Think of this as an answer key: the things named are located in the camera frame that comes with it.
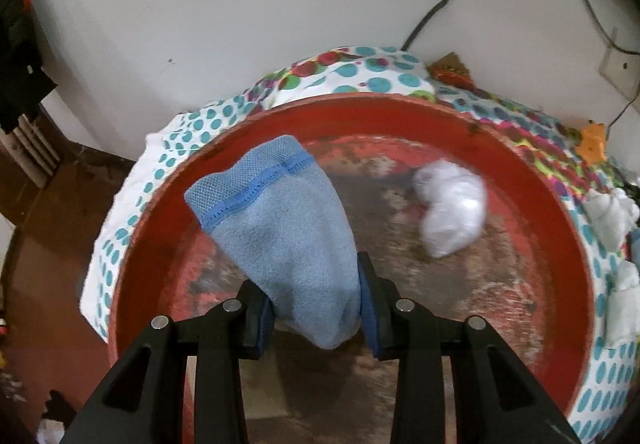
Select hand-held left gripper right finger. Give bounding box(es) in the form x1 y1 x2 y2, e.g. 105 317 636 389
357 251 583 444

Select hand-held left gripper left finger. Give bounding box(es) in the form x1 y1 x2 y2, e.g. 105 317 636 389
70 279 276 444

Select light blue sock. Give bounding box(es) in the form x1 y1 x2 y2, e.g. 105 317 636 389
184 134 363 350

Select red plastic basin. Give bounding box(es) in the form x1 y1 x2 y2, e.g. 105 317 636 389
107 92 598 444

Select white rolled sock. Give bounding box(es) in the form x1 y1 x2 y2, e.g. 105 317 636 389
582 187 640 247
605 260 640 350
412 160 488 259

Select polka dot blanket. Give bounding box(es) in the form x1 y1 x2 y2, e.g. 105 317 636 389
82 44 640 444

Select red orange wrapper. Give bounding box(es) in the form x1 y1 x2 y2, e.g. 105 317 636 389
427 52 476 88

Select orange toy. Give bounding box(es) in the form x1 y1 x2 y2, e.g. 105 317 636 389
575 123 608 162

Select grey ribbed panel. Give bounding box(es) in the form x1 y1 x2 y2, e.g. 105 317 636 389
0 114 62 187

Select black equipment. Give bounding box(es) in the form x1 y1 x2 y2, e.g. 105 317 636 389
0 0 58 135

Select thin grey cable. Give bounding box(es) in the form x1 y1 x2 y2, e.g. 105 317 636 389
602 94 640 140

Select beige wall socket plate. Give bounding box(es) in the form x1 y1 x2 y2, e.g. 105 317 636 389
599 27 640 98

